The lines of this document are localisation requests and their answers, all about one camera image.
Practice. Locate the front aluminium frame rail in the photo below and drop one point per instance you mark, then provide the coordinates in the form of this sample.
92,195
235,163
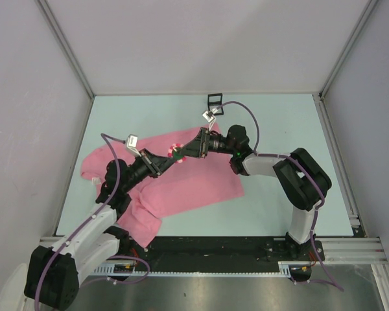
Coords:
335,249

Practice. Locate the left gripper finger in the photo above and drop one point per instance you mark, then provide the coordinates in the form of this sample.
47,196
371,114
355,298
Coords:
163,164
151,156

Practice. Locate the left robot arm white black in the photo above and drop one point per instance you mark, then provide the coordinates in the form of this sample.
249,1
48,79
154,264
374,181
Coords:
55,273

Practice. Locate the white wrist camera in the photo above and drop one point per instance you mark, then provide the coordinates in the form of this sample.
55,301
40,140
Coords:
131,145
210,118

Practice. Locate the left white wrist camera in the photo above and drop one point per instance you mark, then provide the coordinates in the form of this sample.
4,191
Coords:
131,145

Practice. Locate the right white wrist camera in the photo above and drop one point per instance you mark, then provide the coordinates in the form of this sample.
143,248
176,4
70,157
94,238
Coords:
210,118

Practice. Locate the pink t-shirt garment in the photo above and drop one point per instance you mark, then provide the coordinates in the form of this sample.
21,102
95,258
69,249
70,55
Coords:
187,185

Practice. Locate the corner aluminium post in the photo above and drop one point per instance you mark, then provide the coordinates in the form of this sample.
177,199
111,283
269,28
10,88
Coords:
65,46
350,43

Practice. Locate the black square frame stand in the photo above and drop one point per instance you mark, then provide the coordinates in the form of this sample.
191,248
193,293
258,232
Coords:
214,103

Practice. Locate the right corner aluminium post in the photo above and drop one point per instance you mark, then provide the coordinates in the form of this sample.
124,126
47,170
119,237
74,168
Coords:
350,43

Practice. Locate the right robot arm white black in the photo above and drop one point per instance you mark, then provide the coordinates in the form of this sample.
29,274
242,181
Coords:
304,182

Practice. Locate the left corner aluminium post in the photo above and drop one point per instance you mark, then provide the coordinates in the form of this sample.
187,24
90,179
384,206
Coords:
65,46

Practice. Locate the white garment label tag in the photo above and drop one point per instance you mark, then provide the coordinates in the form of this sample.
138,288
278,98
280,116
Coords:
95,181

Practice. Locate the right aluminium frame rail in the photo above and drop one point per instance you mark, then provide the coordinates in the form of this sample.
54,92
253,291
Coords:
338,163

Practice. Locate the plush flower brooch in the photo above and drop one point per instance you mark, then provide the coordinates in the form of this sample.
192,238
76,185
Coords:
174,152

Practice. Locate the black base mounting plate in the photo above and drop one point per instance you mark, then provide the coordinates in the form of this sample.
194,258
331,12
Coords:
224,254

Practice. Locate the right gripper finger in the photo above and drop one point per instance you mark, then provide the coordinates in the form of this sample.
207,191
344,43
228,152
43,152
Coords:
198,138
191,149

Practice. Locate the aluminium frame rail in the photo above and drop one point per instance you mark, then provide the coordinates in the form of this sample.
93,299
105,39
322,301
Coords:
338,163
335,249

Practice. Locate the white slotted cable duct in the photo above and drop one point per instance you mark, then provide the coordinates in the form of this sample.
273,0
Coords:
121,270

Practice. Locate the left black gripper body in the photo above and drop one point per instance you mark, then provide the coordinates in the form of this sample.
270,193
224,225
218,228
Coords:
144,167

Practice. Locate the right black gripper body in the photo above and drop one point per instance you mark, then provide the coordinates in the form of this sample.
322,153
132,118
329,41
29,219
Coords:
214,143

